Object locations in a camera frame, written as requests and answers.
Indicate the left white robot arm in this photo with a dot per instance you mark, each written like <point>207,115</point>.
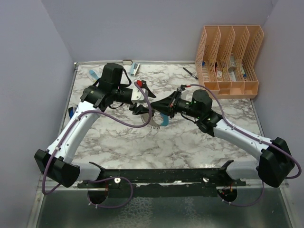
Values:
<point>56,162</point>

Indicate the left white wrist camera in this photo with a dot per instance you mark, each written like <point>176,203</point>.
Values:
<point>137,96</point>

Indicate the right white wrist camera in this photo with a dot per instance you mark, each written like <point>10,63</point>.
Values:
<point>183,90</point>

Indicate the black pen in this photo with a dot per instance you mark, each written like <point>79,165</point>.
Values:
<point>191,74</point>

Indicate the beige wall clip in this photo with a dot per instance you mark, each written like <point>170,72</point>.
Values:
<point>127,62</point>

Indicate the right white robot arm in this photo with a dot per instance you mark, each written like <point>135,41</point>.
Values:
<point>273,161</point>

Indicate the light blue white stapler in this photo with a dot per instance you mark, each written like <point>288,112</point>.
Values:
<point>134,68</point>

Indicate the orange desk file organizer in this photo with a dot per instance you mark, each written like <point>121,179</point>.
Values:
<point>225,60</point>

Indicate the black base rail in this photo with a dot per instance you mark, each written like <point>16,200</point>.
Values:
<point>156,183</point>

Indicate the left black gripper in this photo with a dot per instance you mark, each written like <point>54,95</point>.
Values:
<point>138,109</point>

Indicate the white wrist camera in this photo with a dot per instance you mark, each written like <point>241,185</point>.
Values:
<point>137,96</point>
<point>183,90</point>

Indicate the blue packaged item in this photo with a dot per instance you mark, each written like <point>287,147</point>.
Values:
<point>93,75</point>

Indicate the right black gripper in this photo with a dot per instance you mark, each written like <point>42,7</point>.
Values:
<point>167,106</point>

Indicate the items in organizer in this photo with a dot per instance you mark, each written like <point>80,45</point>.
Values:
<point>231,70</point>

